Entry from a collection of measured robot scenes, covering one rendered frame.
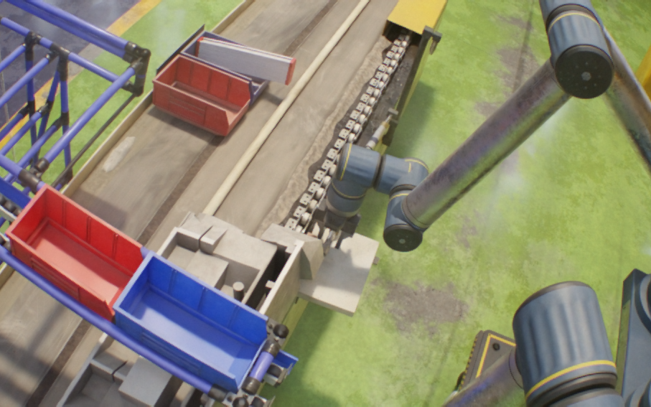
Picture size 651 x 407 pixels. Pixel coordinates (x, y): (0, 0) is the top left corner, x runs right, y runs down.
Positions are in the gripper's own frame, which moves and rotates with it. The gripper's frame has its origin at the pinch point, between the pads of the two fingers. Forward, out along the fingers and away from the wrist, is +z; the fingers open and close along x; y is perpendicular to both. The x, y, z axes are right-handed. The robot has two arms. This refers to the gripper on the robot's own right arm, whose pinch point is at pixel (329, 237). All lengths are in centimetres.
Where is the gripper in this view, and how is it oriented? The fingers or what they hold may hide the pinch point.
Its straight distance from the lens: 219.1
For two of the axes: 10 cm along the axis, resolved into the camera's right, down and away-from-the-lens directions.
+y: 3.8, -6.5, 6.6
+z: -2.0, 6.4, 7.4
